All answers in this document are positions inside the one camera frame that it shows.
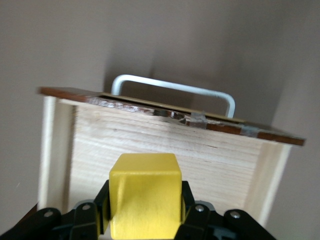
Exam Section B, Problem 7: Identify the yellow wooden block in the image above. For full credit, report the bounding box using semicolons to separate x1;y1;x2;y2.
108;152;188;240

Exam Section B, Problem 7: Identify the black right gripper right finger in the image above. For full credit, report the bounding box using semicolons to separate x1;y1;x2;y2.
174;180;278;240

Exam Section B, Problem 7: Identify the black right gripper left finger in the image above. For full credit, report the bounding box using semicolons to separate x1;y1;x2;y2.
0;179;111;240

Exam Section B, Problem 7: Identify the light wood drawer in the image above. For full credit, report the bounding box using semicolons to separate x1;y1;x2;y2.
37;74;307;227

